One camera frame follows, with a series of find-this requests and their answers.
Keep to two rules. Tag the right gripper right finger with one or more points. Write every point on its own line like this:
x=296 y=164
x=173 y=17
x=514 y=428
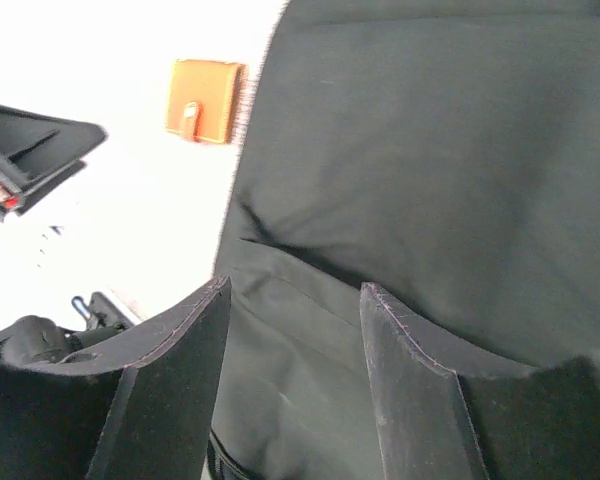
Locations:
x=448 y=409

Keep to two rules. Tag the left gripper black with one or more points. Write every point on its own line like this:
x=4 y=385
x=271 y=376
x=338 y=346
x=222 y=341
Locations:
x=38 y=153

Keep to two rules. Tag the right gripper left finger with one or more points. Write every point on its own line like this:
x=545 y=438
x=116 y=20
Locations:
x=135 y=406

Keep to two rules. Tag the brown leather wallet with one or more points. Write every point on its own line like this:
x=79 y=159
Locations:
x=203 y=100

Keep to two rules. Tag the black student backpack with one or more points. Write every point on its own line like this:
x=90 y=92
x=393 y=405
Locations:
x=447 y=151

